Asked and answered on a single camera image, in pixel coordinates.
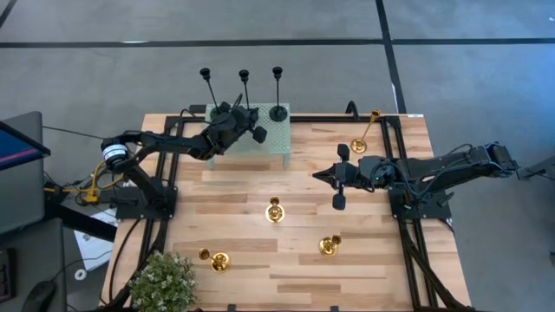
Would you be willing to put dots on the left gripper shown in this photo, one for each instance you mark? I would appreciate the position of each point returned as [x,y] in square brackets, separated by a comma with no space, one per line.
[232,125]

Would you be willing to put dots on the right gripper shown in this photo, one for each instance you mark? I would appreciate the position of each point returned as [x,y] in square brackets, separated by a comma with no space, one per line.
[366,173]

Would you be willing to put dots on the gold brass candlestick holder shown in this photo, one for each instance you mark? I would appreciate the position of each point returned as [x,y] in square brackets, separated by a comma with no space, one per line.
[328,247]
[275,213]
[358,146]
[220,262]

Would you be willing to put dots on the black metal candlestick holder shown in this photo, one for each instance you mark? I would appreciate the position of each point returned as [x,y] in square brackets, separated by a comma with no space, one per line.
[278,114]
[244,75]
[205,73]

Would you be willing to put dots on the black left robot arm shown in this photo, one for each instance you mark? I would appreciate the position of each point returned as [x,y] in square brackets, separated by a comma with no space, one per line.
[173,142]

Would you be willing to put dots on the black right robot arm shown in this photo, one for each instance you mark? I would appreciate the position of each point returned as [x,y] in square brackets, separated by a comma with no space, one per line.
[455,164]

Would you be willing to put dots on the pale green perforated metal riser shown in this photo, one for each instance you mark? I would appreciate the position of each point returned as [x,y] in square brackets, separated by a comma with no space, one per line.
[277,138]

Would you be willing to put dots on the small black box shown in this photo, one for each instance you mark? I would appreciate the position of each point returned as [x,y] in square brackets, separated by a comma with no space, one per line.
[197,108]

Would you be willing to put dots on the artificial green flowering plant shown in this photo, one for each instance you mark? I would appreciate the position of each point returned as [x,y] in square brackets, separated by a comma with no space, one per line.
[162,284]

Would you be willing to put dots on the black stand base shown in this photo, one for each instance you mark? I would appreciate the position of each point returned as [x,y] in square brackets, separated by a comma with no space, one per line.
[82,221]

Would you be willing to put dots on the grey stand leg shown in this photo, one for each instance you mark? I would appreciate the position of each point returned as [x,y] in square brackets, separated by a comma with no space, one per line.
[537,169]

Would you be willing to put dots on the white paper sheet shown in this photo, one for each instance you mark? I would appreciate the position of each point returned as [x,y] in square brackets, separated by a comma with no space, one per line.
[93,249]

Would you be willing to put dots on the white tape roll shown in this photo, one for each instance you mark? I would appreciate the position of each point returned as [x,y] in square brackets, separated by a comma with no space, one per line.
[76,274]

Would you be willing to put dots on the computer monitor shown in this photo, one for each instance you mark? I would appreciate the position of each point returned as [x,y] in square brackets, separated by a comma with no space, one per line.
[17,147]

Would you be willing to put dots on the grey desk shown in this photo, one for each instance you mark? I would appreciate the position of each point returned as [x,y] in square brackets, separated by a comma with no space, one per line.
[34,255]

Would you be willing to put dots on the black computer mouse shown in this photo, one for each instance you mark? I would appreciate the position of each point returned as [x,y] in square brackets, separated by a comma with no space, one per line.
[39,297]

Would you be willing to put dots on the black keyboard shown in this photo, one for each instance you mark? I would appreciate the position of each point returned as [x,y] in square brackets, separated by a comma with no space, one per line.
[5,277]

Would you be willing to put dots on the black metal table frame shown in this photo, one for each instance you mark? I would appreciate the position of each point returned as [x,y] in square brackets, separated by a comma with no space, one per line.
[303,118]

